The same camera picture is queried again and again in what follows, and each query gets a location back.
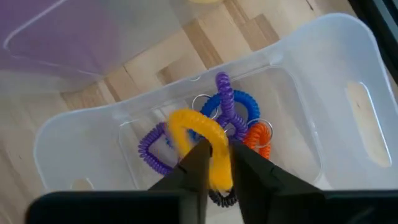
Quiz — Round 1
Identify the yellow-orange coil wristband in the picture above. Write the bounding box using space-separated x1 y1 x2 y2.
167 108 234 192

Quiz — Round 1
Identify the large clear plastic bin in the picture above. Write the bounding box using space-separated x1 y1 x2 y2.
0 0 237 97

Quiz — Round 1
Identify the blue coil wristband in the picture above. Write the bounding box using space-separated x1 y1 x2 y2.
164 129 200 149
198 89 261 125

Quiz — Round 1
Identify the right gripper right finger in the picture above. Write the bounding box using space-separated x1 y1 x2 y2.
231 141 327 224

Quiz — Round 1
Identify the purple coil wristband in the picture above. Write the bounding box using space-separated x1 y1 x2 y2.
215 71 249 141
137 121 177 177

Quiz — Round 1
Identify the small clear plastic bin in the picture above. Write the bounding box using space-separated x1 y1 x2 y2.
33 12 398 200

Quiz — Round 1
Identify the black coil wristband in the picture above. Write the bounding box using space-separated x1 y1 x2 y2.
207 186 239 208

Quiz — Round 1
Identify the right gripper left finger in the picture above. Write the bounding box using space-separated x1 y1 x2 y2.
149 139 213 224

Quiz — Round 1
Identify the red-orange coil wristband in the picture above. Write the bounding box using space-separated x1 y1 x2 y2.
242 122 274 160

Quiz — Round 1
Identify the black aluminium table frame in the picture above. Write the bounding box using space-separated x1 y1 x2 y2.
347 0 398 83

